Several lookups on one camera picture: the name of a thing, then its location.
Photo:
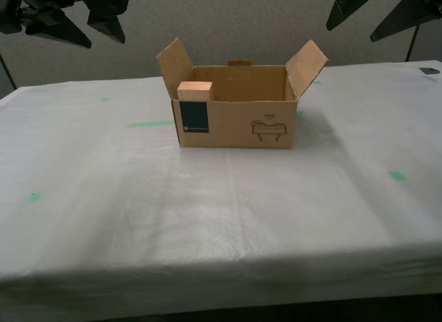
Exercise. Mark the thin black pole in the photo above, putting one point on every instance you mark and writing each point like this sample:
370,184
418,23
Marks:
412,44
7,72

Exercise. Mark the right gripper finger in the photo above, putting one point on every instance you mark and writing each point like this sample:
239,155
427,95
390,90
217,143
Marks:
348,4
414,11

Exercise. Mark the light wooden block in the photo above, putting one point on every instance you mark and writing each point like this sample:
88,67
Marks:
195,91

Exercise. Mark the brown cardboard box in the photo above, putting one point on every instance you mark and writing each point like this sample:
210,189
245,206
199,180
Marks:
235,125

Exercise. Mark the long green tape strip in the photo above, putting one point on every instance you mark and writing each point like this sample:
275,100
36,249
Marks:
150,123

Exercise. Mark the white plastic table cover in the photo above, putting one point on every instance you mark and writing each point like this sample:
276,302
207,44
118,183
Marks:
221,215

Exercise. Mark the small flat black object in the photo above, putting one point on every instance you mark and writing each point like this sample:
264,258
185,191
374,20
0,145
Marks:
429,70

